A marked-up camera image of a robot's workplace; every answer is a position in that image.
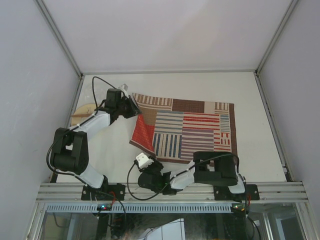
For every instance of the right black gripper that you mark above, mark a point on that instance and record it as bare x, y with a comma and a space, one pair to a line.
156, 163

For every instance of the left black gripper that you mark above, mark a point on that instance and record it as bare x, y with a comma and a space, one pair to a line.
134, 110

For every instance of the patchwork striped placemat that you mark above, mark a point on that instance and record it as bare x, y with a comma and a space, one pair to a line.
173, 129

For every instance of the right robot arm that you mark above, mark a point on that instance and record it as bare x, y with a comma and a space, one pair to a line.
219, 169

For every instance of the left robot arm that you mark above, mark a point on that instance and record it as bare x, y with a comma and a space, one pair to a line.
69, 152

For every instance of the round wooden plate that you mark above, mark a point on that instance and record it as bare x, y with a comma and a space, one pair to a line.
87, 108

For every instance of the clear glass cup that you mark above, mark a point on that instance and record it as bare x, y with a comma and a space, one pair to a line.
90, 92

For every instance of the brown wooden knife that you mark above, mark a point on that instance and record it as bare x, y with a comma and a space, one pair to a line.
82, 115

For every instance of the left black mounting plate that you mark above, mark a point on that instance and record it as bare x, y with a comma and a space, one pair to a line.
105, 193

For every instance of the black mounting plate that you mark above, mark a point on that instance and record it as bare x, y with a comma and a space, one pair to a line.
224, 193
105, 193

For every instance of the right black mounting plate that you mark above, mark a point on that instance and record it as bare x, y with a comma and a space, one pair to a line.
224, 193

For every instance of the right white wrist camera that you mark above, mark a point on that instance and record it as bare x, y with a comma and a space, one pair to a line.
124, 90

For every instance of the perforated blue cable tray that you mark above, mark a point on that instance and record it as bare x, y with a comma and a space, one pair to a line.
141, 208

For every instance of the aluminium front rail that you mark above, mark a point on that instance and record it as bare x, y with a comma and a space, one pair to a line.
260, 192

